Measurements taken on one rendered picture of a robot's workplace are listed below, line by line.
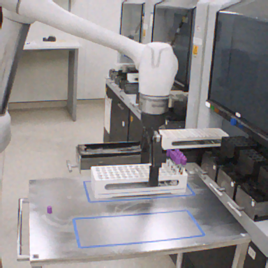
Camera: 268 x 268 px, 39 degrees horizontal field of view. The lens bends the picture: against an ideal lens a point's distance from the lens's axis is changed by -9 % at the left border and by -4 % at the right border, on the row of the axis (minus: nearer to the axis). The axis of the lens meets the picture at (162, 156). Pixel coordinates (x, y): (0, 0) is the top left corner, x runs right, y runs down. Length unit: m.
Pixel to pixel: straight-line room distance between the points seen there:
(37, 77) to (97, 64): 0.80
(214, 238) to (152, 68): 0.50
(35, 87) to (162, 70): 4.04
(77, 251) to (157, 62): 0.56
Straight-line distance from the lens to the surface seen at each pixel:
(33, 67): 5.04
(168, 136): 1.64
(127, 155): 1.57
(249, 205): 1.36
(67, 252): 0.99
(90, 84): 5.16
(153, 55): 1.13
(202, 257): 1.78
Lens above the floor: 1.41
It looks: 22 degrees down
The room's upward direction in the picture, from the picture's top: 5 degrees clockwise
